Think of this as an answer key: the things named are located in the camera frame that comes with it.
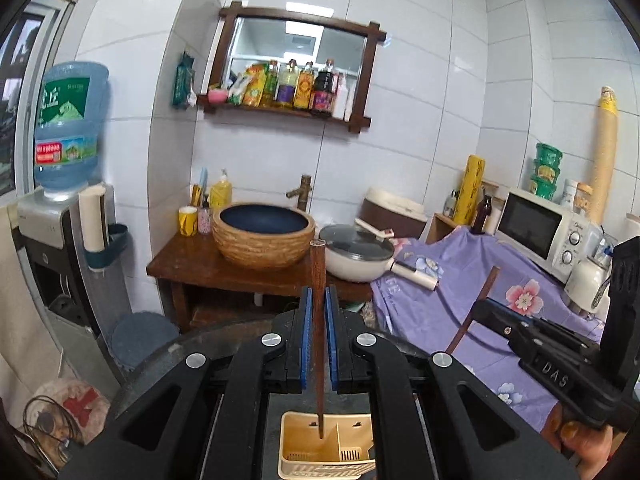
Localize blue water jug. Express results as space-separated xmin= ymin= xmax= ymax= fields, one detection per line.
xmin=34 ymin=61 xmax=110 ymax=196

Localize wooden stool with cables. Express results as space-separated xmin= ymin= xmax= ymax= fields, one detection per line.
xmin=23 ymin=378 xmax=111 ymax=476

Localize white pan with glass lid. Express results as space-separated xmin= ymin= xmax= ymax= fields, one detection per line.
xmin=319 ymin=220 xmax=439 ymax=290

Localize brass faucet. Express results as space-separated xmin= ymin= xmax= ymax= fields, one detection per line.
xmin=285 ymin=174 xmax=312 ymax=212

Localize white microwave oven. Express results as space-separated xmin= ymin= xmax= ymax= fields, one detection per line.
xmin=495 ymin=188 xmax=602 ymax=284

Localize wooden framed wall shelf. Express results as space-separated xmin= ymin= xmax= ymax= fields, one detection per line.
xmin=198 ymin=1 xmax=386 ymax=133

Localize round glass table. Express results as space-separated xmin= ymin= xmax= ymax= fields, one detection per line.
xmin=106 ymin=316 xmax=302 ymax=421

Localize woven basin sink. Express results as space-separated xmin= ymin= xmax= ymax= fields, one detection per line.
xmin=212 ymin=203 xmax=316 ymax=270

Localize wooden sink counter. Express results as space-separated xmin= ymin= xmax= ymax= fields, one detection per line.
xmin=145 ymin=231 xmax=374 ymax=334

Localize green stacked bowls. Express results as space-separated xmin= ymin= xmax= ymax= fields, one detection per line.
xmin=528 ymin=142 xmax=563 ymax=200

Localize brown wooden chopstick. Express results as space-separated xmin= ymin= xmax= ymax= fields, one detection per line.
xmin=446 ymin=266 xmax=500 ymax=354
xmin=310 ymin=238 xmax=326 ymax=439

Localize yellow mug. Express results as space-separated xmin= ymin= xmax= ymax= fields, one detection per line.
xmin=178 ymin=206 xmax=198 ymax=237

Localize paper cup stack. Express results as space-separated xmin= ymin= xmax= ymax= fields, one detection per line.
xmin=78 ymin=184 xmax=108 ymax=252

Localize brown white rice cooker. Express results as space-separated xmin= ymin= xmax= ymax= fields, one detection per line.
xmin=358 ymin=188 xmax=427 ymax=238

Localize purple floral cloth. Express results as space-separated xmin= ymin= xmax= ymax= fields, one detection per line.
xmin=371 ymin=228 xmax=604 ymax=429

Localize tall beige rolled mat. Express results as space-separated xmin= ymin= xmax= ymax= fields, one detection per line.
xmin=589 ymin=86 xmax=618 ymax=224

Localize beige perforated utensil holder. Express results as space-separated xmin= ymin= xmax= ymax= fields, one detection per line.
xmin=278 ymin=412 xmax=375 ymax=479

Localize dark soy sauce bottle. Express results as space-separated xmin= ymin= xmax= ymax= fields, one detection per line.
xmin=310 ymin=58 xmax=336 ymax=116

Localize sliding window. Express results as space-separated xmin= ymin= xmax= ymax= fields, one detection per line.
xmin=1 ymin=0 xmax=73 ymax=206

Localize person's right hand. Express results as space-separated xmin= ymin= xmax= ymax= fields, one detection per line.
xmin=540 ymin=403 xmax=614 ymax=480

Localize white electric kettle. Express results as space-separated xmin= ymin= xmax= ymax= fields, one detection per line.
xmin=563 ymin=257 xmax=611 ymax=318

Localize yellow foil roll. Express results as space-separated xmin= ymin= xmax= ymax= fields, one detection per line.
xmin=452 ymin=155 xmax=486 ymax=226

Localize yellow soap bottle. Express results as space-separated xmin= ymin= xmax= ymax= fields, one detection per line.
xmin=208 ymin=169 xmax=232 ymax=210

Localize water dispenser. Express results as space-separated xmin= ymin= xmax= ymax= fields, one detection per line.
xmin=17 ymin=188 xmax=131 ymax=342

